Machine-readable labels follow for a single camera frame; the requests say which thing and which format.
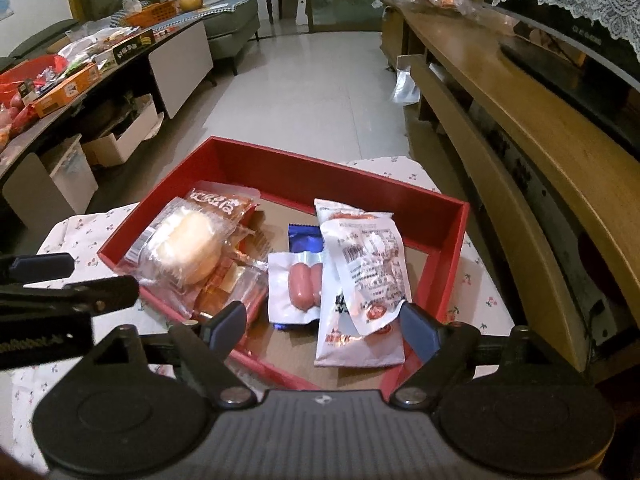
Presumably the red pastry packet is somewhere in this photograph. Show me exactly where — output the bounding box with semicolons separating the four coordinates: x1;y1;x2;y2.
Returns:
186;181;268;324

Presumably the clear packaged white bun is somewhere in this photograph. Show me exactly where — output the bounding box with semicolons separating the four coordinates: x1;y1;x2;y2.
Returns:
116;197;238;318

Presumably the white red snack pouch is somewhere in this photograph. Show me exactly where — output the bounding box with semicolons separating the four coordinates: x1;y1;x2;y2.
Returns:
314;250;405;368

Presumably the sausage packet white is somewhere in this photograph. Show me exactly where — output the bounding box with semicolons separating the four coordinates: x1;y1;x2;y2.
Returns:
268;252;322;327

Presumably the dark blue biscuit packet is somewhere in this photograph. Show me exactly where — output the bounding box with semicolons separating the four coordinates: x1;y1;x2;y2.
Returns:
288;224;323;254

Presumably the red cardboard box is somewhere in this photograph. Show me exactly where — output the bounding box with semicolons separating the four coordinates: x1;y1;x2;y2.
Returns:
100;138;469;394

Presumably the white plastic bin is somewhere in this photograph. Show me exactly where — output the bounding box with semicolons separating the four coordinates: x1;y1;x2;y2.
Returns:
41;134;99;214

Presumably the orange cardboard box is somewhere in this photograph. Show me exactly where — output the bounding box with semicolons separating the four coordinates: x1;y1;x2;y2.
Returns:
34;63;101;118

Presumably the white storage box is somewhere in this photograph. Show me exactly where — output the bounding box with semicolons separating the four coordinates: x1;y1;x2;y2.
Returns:
82;93;164;168

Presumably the long side table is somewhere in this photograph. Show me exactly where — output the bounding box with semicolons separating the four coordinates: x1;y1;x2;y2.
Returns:
1;18;214;232

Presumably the grey sofa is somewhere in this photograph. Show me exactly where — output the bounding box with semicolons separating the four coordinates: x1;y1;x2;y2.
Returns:
203;0;260;75

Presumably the yellow pomelo fruit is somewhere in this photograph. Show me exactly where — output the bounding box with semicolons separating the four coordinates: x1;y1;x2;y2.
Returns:
178;0;204;13

